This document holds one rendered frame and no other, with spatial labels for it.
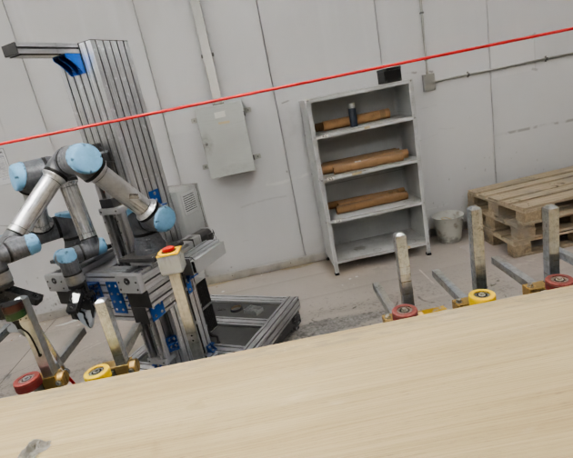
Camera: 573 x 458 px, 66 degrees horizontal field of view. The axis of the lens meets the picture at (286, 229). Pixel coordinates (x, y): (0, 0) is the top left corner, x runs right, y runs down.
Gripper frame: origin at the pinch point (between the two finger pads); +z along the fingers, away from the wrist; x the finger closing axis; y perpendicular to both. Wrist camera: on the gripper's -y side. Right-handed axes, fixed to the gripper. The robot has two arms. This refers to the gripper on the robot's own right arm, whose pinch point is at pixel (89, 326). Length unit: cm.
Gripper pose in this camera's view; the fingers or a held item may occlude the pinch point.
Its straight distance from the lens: 215.2
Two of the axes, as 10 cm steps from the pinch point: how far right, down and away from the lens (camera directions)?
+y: -0.5, -2.8, 9.6
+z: 1.9, 9.4, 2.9
